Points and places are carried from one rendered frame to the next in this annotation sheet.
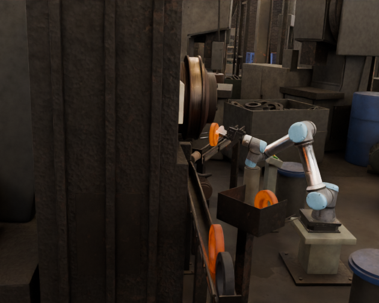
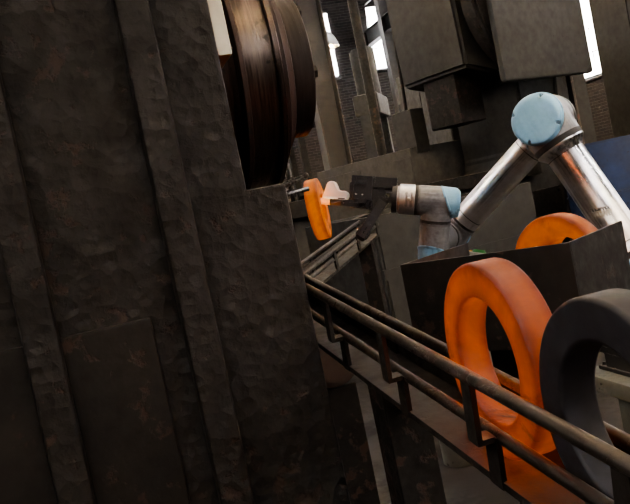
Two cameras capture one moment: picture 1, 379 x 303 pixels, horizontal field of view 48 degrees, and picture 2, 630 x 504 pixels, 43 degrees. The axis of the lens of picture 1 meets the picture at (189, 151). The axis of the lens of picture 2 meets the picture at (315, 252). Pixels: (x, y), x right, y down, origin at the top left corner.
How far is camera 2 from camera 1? 1.00 m
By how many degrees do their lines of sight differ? 14
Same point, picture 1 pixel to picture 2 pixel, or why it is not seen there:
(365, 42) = (549, 50)
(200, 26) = not seen: hidden behind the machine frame
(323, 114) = (521, 195)
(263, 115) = (401, 221)
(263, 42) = (340, 156)
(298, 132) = (539, 115)
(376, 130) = not seen: outside the picture
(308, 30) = (430, 59)
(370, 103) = (603, 157)
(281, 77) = (403, 170)
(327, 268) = not seen: outside the picture
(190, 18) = not seen: hidden behind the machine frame
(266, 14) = (330, 103)
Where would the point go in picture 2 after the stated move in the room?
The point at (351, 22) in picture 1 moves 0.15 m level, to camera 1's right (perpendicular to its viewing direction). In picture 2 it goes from (510, 14) to (534, 10)
